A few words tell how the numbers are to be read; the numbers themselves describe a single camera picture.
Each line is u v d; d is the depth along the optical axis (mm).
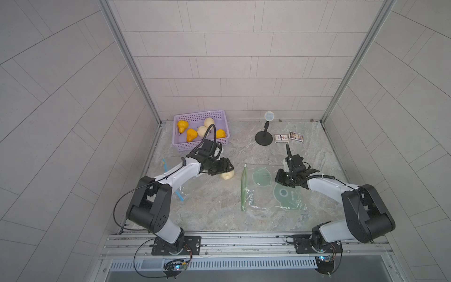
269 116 869
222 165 759
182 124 1084
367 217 429
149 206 431
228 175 801
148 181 450
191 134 1037
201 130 1059
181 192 813
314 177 599
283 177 801
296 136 1080
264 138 1078
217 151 755
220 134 1045
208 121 1082
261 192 850
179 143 970
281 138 1059
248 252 708
